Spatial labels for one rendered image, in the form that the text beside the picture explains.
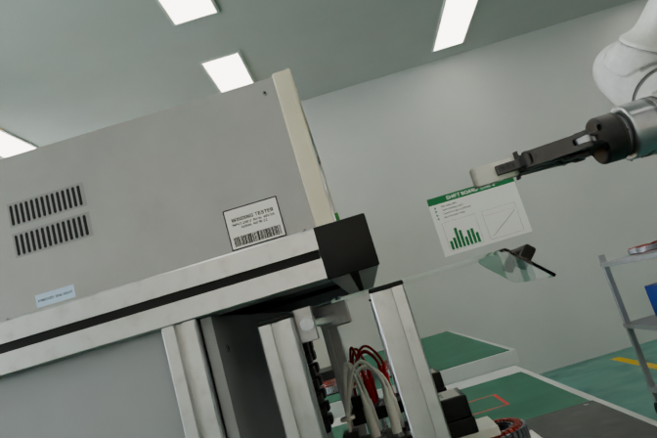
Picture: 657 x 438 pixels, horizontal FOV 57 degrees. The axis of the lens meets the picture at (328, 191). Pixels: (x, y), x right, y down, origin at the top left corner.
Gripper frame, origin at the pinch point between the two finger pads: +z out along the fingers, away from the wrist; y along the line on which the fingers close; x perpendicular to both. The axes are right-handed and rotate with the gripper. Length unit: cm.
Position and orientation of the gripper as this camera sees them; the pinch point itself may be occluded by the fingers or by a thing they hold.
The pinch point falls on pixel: (494, 172)
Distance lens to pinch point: 97.1
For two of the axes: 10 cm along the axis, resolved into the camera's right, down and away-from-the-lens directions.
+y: 0.7, 1.9, 9.8
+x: -2.8, -9.4, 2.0
